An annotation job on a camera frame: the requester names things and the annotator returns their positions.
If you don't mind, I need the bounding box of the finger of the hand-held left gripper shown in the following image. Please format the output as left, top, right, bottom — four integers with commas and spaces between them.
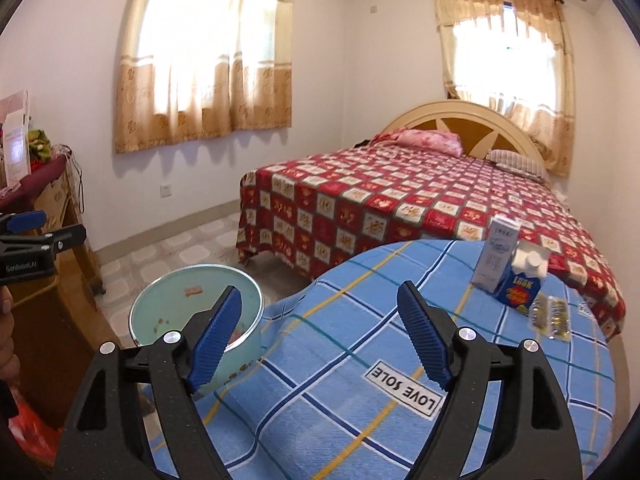
0, 211, 47, 235
0, 224, 87, 261

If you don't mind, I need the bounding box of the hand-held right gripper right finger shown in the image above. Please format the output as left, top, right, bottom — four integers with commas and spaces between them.
396, 281, 584, 480

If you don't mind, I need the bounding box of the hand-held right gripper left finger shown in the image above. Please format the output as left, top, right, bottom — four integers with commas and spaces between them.
52, 285, 244, 480

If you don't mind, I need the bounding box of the teal plastic bin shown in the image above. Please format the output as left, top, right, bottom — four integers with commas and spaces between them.
129, 264, 264, 386

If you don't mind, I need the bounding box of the person's left hand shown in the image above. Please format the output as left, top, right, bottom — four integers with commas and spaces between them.
0, 287, 21, 381

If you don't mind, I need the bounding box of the wooden cabinet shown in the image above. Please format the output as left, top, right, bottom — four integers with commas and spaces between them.
0, 157, 123, 431

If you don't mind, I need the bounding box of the dark red cloth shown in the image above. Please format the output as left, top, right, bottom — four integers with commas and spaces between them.
0, 154, 68, 211

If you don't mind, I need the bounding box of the green plush toy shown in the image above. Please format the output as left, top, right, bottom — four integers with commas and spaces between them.
27, 129, 53, 163

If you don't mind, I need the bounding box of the white paper sign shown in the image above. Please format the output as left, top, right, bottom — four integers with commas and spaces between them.
0, 90, 32, 188

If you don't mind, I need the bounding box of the blue plaid tablecloth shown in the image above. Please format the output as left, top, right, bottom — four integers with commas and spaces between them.
145, 239, 617, 480

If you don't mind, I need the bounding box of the white tall carton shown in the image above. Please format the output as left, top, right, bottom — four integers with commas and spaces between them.
471, 215, 518, 295

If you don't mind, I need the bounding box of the blue carton with white cap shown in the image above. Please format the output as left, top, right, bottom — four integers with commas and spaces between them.
495, 240, 547, 316

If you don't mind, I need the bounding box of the clear plastic packet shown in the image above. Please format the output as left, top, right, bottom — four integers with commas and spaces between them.
530, 295, 551, 331
547, 297, 571, 340

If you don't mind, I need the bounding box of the bed with red patterned quilt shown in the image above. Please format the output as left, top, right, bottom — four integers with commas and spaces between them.
236, 141, 627, 341

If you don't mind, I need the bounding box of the red plastic bag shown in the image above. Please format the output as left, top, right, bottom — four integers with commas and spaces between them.
7, 392, 63, 466

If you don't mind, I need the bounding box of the pink pillow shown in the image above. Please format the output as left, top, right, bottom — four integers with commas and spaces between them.
395, 129, 463, 157

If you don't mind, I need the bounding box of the striped pillow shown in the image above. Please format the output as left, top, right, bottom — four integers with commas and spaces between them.
487, 149, 550, 181

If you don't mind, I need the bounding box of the cream wooden headboard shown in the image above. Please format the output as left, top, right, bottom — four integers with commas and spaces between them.
382, 100, 548, 171

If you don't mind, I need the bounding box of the beige patterned wide curtain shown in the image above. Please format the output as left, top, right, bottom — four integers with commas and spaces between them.
114, 0, 296, 155

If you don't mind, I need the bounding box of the beige patterned narrow curtain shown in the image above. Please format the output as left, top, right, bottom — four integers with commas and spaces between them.
434, 0, 577, 177

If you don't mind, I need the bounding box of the thin cable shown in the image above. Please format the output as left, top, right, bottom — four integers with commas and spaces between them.
62, 147, 86, 216

